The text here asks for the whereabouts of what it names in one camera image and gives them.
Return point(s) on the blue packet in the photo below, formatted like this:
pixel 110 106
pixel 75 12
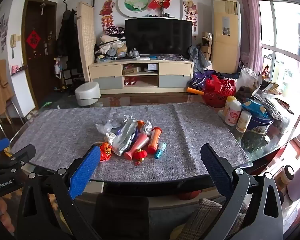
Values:
pixel 258 126

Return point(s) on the small white bottle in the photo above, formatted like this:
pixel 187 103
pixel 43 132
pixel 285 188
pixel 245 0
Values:
pixel 243 122

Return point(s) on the grey woven table mat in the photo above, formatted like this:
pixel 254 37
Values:
pixel 210 125
pixel 65 135

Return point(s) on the orange wrapper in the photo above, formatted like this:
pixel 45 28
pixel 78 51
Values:
pixel 140 125

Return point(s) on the red fish hanging decoration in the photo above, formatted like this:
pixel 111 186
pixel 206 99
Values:
pixel 107 10

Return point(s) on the red and yellow wrapper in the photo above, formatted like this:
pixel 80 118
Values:
pixel 105 152

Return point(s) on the window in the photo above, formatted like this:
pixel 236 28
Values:
pixel 285 30

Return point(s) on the white and red wrapper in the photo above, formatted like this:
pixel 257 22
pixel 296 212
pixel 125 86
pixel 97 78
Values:
pixel 147 128

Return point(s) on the beige folding screen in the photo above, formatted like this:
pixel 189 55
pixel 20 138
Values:
pixel 86 42

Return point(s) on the white bottle with pink label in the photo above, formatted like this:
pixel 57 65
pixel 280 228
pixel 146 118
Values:
pixel 232 112

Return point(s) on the black television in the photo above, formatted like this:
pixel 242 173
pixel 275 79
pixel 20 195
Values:
pixel 158 36

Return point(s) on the pink curtain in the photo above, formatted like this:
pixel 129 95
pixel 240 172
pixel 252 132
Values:
pixel 248 25

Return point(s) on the purple bag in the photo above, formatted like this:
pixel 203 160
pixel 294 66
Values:
pixel 200 80

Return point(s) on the white plastic drawer unit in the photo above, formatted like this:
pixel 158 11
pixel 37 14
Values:
pixel 165 202

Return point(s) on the whiteboard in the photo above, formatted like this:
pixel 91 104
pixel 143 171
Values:
pixel 22 92

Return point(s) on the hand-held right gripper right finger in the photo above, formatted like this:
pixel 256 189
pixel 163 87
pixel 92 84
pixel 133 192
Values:
pixel 215 167

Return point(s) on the stacked cardboard boxes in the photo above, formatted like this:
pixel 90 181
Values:
pixel 207 45

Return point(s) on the red lantern ornament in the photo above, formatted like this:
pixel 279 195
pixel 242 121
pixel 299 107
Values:
pixel 140 155

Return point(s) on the black coats on rack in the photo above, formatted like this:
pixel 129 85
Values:
pixel 68 45

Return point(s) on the red hanging wall decoration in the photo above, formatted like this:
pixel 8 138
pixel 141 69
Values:
pixel 190 12

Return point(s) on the vase with red flags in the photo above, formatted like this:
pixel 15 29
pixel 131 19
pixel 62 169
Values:
pixel 161 3

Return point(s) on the grey blue clothes heap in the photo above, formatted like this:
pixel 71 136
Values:
pixel 198 58

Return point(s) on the orange tube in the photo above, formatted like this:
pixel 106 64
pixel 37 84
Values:
pixel 153 140

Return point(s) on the beige standing air conditioner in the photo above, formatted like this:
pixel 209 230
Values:
pixel 225 50

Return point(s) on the white tissue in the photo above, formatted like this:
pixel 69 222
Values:
pixel 110 138

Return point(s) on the pile of clothes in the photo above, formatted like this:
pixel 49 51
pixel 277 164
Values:
pixel 112 43

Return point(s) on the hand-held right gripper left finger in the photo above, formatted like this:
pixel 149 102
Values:
pixel 85 170

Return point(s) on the red diamond door decoration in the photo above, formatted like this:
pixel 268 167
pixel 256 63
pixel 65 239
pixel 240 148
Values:
pixel 33 40

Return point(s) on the pile of plastic bags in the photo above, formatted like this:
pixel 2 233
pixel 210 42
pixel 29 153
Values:
pixel 265 90

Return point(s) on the dark brown door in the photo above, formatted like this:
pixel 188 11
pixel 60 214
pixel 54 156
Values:
pixel 40 75

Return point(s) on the small cyan tube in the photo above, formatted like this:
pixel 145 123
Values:
pixel 160 150

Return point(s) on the white round stool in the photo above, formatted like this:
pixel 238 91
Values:
pixel 87 93

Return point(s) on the beige and grey television cabinet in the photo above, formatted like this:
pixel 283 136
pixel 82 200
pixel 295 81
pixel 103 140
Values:
pixel 105 70

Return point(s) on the jar with brown lid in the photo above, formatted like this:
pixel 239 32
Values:
pixel 286 175

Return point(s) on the clear plastic wrapper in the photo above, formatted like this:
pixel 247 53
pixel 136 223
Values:
pixel 105 127

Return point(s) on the orange basketball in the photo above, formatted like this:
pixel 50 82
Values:
pixel 190 195

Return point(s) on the pink plastic cup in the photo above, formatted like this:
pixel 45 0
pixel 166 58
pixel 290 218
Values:
pixel 138 145

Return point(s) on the silver foil bag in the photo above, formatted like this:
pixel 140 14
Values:
pixel 125 137

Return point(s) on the round white wall art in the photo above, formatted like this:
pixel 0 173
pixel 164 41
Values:
pixel 137 2

